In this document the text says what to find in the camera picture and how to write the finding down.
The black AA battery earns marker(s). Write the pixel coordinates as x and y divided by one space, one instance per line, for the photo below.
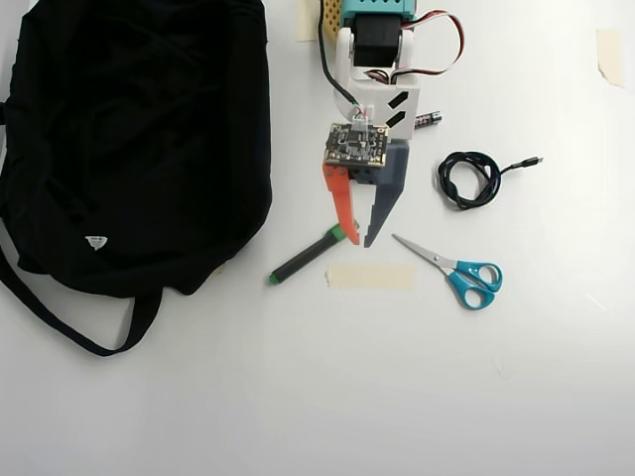
429 119

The torn beige masking tape strip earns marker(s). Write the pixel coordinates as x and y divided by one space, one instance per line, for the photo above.
611 54

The white and navy gripper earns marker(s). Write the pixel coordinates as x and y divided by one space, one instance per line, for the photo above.
394 176

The long beige masking tape strip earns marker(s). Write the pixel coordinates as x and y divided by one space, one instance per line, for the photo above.
372 276

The bare camera circuit board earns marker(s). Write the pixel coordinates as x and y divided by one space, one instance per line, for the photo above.
354 146

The small beige tape piece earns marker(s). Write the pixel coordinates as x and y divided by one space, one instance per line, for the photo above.
219 269

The green and black marker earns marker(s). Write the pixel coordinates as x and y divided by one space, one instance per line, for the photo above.
302 255

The black fabric bag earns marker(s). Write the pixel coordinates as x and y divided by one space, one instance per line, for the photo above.
124 149

